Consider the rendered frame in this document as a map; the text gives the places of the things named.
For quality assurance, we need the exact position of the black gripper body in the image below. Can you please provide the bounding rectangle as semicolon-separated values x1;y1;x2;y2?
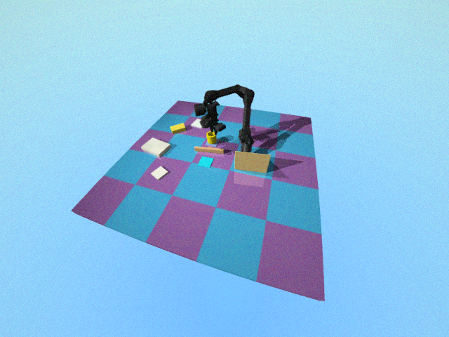
201;113;226;132

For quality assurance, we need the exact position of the yellow cup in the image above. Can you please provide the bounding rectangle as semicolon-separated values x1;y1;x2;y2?
206;131;217;144

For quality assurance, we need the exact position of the small white flat block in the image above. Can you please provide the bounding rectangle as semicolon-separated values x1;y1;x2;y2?
151;166;168;180

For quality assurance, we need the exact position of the tan flat bar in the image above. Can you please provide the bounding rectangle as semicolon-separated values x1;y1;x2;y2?
194;146;224;154

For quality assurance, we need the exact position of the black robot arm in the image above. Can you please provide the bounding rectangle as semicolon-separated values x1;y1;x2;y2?
194;84;255;152

